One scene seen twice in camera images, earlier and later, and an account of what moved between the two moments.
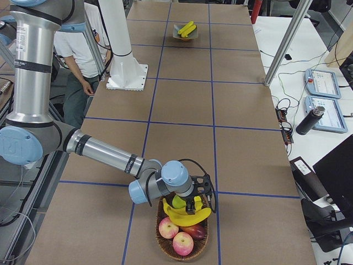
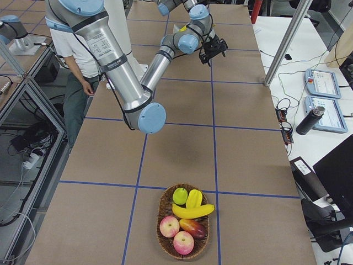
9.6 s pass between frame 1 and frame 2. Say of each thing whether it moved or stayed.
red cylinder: stayed
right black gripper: moved
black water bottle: stayed
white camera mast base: stayed
